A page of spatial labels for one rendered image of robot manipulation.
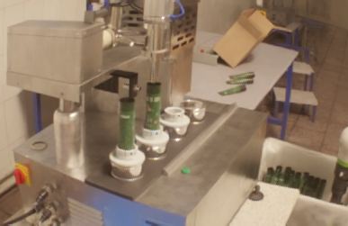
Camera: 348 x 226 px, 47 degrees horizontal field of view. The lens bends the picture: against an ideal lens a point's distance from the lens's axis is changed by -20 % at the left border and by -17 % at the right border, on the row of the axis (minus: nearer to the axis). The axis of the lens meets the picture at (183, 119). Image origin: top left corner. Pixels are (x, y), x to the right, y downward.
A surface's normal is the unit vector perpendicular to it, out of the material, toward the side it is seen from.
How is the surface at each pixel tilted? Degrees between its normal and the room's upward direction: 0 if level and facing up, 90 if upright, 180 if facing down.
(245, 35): 90
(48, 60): 90
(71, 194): 90
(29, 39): 90
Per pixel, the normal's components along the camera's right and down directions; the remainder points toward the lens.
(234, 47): -0.40, 0.33
